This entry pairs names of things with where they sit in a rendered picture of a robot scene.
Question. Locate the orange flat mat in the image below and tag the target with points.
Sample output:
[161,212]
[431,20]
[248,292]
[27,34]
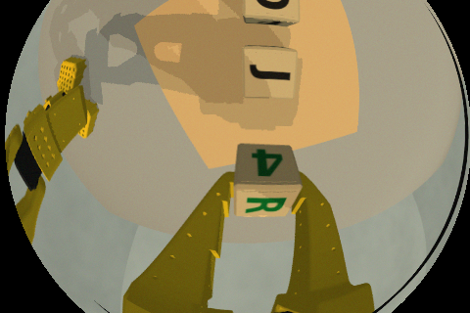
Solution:
[194,48]

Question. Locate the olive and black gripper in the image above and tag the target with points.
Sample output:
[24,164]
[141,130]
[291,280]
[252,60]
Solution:
[180,279]

